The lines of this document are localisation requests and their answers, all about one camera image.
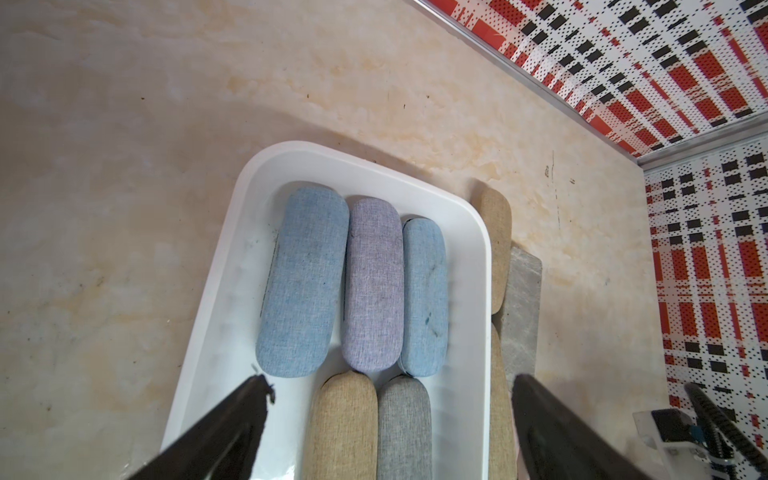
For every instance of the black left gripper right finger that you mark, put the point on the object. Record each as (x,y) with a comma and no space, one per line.
(556,444)

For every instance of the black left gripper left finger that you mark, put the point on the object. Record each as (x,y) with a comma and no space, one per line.
(221,445)

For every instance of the tan case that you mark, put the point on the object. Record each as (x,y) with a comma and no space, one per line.
(342,435)

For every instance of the grey fabric glasses case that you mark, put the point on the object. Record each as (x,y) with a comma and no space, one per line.
(405,430)

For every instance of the light blue case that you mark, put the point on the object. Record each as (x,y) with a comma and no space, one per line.
(426,299)

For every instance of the purple fabric glasses case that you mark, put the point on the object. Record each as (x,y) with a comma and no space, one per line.
(373,322)

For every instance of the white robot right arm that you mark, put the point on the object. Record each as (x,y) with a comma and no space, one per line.
(707,445)

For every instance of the white plastic storage tray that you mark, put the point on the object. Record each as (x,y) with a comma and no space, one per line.
(221,350)

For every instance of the beige case lower left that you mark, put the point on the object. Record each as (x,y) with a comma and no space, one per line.
(502,460)

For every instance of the beige case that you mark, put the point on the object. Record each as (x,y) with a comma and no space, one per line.
(502,460)
(495,211)

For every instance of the beige case upper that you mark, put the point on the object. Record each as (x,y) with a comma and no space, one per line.
(495,211)

